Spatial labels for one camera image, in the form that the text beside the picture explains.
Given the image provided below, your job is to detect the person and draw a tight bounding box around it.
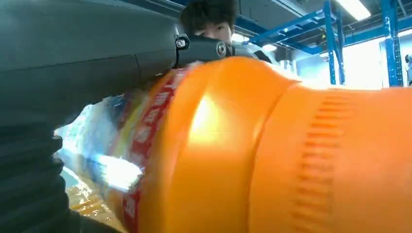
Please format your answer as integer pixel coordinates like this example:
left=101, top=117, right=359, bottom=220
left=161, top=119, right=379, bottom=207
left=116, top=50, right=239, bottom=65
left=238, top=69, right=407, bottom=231
left=178, top=0, right=274, bottom=63

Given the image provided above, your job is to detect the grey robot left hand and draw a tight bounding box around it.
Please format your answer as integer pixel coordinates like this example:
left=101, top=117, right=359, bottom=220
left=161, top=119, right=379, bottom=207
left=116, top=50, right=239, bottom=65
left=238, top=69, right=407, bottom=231
left=0, top=0, right=233, bottom=129

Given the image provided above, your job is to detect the orange drink bottle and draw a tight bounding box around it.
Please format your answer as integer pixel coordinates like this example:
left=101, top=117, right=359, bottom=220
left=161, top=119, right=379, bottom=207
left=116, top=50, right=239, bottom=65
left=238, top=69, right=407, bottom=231
left=54, top=57, right=412, bottom=233

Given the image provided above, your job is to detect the ceiling light panel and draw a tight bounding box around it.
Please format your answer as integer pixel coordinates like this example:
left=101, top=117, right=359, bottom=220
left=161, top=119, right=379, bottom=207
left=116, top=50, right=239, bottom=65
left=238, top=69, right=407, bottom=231
left=334, top=0, right=372, bottom=21

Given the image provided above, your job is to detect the tall blue steel rack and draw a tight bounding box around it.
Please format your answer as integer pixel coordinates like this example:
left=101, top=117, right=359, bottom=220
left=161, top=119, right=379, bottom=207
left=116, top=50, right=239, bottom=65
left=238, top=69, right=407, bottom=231
left=235, top=0, right=412, bottom=87

